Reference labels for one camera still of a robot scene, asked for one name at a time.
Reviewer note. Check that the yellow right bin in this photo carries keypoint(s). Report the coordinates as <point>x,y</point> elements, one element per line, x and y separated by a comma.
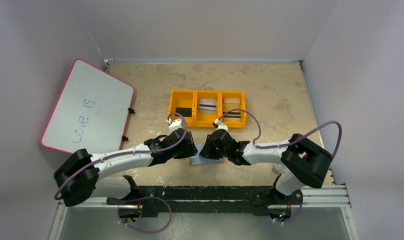
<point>234,94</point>

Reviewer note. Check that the stack of white cards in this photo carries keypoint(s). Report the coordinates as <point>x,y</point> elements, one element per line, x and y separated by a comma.
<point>207,105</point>

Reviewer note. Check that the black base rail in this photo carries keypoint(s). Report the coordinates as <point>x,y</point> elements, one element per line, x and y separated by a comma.
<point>258,200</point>

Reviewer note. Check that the small clear cup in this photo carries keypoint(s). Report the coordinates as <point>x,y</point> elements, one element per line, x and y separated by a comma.
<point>279,169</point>

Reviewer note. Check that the pink framed whiteboard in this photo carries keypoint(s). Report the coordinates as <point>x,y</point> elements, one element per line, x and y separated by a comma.
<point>90,113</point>

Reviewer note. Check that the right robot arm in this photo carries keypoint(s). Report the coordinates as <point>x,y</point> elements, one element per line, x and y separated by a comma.
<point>307,163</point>

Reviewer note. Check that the yellow left bin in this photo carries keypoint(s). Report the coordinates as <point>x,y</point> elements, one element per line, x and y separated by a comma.
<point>185,99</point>

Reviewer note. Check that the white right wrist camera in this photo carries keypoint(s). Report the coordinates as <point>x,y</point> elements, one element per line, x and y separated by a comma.
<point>220,126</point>

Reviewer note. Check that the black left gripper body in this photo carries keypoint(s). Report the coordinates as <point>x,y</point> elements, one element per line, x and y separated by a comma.
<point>189,149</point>

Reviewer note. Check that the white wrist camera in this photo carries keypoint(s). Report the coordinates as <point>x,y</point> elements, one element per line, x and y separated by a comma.
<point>175,124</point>
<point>220,126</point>

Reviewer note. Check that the card stack black stripe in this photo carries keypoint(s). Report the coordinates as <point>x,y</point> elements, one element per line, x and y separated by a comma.
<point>230,103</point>

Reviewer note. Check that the aluminium frame rail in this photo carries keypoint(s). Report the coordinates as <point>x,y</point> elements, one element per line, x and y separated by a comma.
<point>328,196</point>

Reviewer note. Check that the yellow middle bin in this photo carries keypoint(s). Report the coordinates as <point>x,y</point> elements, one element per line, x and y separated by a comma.
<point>205,120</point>

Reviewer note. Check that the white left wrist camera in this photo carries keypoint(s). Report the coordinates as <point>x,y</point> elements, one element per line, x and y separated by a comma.
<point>175,124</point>

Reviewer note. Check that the brown leather card holder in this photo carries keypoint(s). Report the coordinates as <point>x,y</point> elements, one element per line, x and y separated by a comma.
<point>198,160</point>

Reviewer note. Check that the yellow bin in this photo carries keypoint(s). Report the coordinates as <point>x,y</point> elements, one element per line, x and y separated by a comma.
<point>185,99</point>
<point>234,94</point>
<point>205,120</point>

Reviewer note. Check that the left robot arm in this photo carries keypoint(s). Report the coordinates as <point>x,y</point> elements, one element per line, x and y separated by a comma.
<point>78,176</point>

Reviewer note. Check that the black card in bin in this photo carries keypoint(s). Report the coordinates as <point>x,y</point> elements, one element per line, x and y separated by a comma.
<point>184,111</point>

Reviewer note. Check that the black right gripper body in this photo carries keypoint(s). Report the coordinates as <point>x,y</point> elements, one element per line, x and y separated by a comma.
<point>208,149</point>

